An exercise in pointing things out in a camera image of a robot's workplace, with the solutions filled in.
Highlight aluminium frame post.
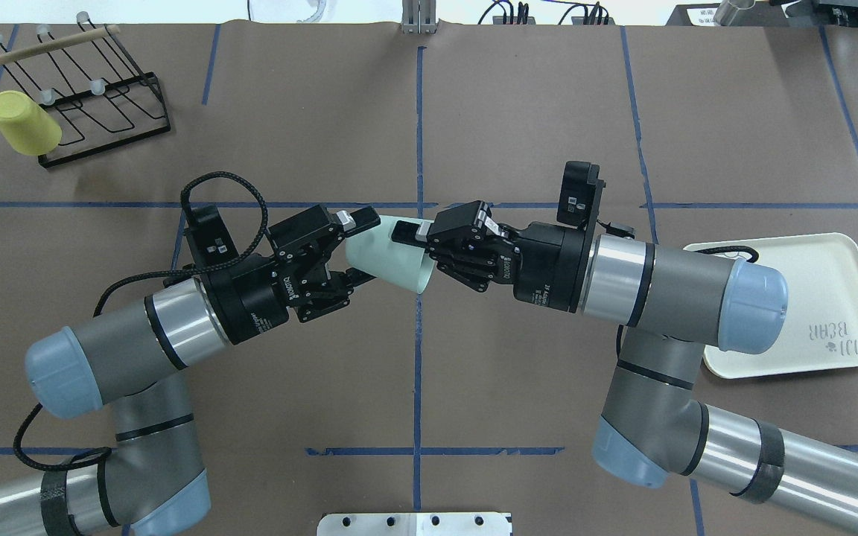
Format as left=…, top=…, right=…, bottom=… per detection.
left=401, top=0, right=439, bottom=35

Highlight metal base plate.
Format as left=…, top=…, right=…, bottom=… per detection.
left=317, top=511, right=514, bottom=535

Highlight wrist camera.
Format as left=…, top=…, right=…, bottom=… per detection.
left=556, top=162, right=606, bottom=231
left=184, top=205, right=238, bottom=268

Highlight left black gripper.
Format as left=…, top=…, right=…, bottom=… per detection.
left=200, top=205, right=381, bottom=344

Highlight yellow cup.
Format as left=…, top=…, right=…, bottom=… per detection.
left=0, top=89, right=63, bottom=156

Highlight black camera cable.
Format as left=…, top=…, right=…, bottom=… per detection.
left=13, top=171, right=270, bottom=473

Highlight cream bear tray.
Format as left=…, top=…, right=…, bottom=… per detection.
left=685, top=233, right=858, bottom=379

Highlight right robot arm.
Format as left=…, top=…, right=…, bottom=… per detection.
left=390, top=197, right=858, bottom=534

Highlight pale green cup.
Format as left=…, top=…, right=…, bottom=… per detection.
left=345, top=216, right=433, bottom=294

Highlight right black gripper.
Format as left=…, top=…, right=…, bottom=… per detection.
left=390, top=201, right=590, bottom=313

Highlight metal cup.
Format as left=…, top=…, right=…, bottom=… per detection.
left=713, top=0, right=757, bottom=27

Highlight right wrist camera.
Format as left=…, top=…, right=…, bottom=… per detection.
left=556, top=162, right=606, bottom=231

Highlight black wire cup rack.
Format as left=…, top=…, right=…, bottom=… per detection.
left=0, top=11, right=171, bottom=168

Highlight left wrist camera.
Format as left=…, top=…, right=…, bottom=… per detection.
left=184, top=205, right=238, bottom=268

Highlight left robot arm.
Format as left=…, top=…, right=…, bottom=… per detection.
left=0, top=205, right=379, bottom=535

